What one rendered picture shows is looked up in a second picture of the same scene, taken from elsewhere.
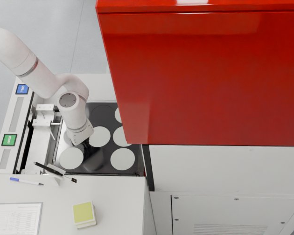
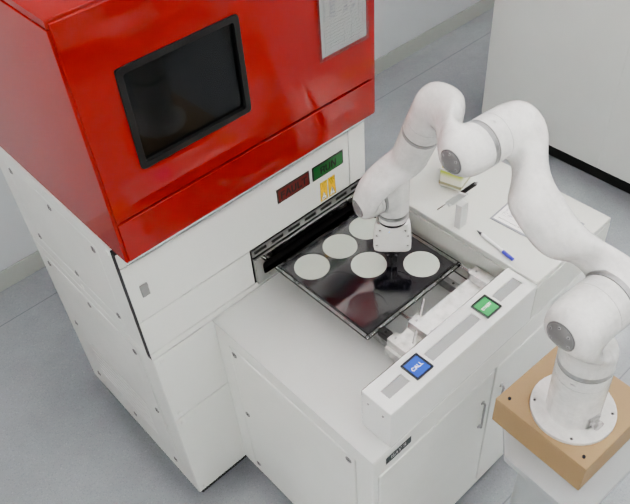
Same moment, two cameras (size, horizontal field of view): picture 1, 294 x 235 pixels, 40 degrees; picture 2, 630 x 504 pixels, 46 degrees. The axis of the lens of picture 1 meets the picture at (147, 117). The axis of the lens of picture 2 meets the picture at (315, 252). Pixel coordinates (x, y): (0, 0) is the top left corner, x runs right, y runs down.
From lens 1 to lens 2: 230 cm
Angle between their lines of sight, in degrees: 72
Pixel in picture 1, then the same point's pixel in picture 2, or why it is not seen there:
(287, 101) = not seen: outside the picture
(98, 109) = (337, 293)
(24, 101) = (428, 347)
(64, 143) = (415, 283)
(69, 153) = (418, 269)
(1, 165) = (516, 286)
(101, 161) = not seen: hidden behind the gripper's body
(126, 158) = (361, 225)
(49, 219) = (494, 201)
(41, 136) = (436, 320)
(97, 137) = (371, 264)
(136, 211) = not seen: hidden behind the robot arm
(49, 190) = (474, 224)
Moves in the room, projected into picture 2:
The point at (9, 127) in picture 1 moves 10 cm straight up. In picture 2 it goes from (476, 323) to (480, 296)
